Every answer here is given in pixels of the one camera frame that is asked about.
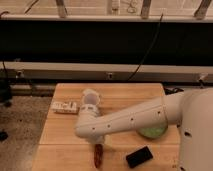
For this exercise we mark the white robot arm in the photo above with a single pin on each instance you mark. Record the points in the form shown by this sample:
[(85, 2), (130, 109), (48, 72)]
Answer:
[(191, 110)]

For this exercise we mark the white ceramic cup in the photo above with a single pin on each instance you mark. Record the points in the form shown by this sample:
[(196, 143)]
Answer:
[(91, 96)]

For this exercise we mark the green ceramic plate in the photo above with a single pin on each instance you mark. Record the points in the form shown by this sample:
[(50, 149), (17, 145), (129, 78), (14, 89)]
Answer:
[(153, 132)]

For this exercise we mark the red chili pepper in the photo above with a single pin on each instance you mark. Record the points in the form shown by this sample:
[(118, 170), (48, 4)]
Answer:
[(98, 154)]

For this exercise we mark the white labelled small box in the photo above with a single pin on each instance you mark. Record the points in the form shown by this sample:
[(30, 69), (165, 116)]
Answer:
[(69, 107)]

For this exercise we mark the black rectangular sponge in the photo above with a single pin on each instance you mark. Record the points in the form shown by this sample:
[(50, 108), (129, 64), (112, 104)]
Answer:
[(138, 157)]

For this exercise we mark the black object at left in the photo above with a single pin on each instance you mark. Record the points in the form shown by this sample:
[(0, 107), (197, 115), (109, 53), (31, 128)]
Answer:
[(5, 94)]

